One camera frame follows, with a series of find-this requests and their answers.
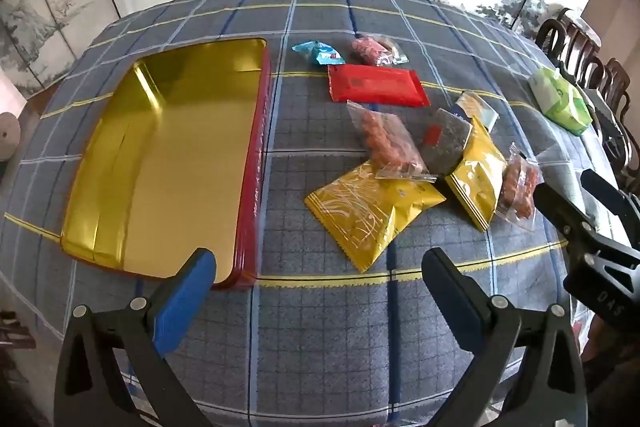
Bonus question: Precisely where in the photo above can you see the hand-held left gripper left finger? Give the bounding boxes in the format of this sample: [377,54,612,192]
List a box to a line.
[54,248,217,427]

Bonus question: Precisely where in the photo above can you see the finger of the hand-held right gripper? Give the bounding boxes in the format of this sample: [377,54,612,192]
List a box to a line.
[534,183,601,253]
[581,169,640,228]

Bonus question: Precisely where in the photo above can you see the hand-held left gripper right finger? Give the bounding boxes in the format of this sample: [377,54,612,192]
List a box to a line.
[421,248,587,427]

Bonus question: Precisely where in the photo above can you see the clear packet of brown snacks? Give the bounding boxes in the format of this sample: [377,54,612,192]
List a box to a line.
[495,146,543,232]

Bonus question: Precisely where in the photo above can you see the small yellow snack packet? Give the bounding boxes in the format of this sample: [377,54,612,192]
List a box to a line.
[445,117,508,234]

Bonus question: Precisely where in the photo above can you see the large yellow snack packet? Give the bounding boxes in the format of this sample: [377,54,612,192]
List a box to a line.
[304,159,447,274]

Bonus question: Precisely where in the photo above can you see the small white snack packet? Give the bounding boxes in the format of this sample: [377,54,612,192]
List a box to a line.
[455,91,500,132]

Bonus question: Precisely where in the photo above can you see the red and gold tin box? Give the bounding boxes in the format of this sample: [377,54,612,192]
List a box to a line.
[60,38,272,292]

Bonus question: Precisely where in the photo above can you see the clear packet of orange snacks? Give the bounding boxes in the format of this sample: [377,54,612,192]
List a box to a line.
[346,101,438,182]

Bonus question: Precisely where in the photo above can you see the red snack packet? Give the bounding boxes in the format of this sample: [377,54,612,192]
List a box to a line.
[327,64,431,108]

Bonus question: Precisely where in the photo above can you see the pink patterned snack packet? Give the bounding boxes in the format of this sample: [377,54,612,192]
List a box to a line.
[349,35,408,66]

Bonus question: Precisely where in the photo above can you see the green tissue pack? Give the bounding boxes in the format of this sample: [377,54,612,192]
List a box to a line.
[529,68,593,136]

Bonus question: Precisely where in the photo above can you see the dark grey snack packet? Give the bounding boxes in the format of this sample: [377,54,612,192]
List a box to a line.
[419,108,474,175]

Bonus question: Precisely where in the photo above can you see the grey plaid tablecloth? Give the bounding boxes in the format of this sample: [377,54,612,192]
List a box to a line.
[0,0,636,427]

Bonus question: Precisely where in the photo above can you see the wooden rack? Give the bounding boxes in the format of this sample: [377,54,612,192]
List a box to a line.
[0,309,37,350]

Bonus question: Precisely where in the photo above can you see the round grey roll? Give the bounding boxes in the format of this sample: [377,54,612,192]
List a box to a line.
[0,112,21,160]

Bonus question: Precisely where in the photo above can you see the blue snack packet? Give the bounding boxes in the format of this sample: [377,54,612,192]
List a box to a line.
[292,39,343,66]

